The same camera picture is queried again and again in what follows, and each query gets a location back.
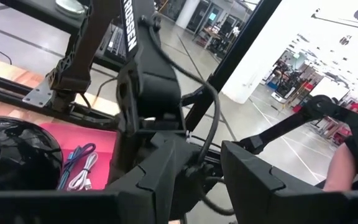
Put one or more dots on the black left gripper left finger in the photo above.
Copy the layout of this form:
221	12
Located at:
163	180

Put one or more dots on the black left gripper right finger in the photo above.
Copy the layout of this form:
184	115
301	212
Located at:
250	186

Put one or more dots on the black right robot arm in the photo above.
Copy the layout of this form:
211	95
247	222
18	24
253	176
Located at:
154	87

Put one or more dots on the person's forearm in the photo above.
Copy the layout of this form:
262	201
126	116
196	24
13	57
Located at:
337	169

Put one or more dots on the pink plastic bin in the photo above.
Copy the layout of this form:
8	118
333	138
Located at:
73	137

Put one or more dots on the silver mounting plate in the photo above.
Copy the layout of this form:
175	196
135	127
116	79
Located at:
37	95

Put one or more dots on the black keyboard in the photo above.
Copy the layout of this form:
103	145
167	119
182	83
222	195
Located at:
117	43

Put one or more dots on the white round device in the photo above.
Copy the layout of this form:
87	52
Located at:
70	6

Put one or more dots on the black aluminium frame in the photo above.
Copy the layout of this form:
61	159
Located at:
244	46

